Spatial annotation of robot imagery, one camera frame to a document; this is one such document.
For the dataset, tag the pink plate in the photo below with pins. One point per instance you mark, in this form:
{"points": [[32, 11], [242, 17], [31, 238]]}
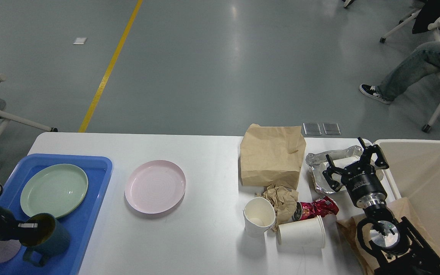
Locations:
{"points": [[155, 187]]}

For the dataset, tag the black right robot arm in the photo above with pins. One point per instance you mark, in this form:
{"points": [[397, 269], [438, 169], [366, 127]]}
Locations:
{"points": [[396, 245]]}

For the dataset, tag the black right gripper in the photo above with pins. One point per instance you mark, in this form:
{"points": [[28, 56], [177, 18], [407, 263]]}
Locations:
{"points": [[365, 188]]}

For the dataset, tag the lying white paper cup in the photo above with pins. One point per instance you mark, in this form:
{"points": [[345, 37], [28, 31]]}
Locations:
{"points": [[305, 233]]}

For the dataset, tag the upright white paper cup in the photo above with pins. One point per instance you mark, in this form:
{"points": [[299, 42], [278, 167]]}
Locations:
{"points": [[259, 216]]}

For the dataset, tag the dark teal mug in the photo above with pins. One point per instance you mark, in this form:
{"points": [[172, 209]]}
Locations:
{"points": [[50, 239]]}

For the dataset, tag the brown paper bag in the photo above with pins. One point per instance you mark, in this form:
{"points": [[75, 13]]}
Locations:
{"points": [[272, 155]]}

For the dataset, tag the white plastic bin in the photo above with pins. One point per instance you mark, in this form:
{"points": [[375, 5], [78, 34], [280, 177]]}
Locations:
{"points": [[414, 173]]}

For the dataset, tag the crumpled brown paper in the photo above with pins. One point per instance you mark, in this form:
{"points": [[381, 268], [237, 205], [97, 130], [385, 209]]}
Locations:
{"points": [[284, 200]]}

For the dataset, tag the brown paper under arm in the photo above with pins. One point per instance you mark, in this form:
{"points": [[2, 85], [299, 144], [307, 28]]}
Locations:
{"points": [[400, 208]]}

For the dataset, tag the seated person in jeans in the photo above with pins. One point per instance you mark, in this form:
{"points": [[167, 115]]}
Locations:
{"points": [[423, 61]]}

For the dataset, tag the white container in foil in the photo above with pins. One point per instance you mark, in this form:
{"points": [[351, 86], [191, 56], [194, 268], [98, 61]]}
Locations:
{"points": [[341, 163]]}

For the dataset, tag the left floor socket plate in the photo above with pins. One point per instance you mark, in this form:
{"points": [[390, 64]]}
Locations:
{"points": [[312, 129]]}

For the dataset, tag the floor socket plate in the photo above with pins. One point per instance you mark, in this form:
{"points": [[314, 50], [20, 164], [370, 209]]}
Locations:
{"points": [[331, 129], [312, 129]]}

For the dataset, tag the aluminium foil tray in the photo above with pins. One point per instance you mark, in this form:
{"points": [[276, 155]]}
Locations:
{"points": [[314, 160]]}

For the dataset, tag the light green plate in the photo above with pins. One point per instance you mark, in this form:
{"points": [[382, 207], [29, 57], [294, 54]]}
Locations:
{"points": [[56, 190]]}

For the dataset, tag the blue plastic tray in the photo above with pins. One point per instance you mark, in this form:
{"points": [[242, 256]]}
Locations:
{"points": [[79, 222]]}

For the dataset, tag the right floor socket plate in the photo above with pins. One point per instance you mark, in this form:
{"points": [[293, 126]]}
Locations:
{"points": [[331, 129]]}

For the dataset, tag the red snack wrapper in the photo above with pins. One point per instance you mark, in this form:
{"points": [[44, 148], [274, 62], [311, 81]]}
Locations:
{"points": [[320, 207]]}

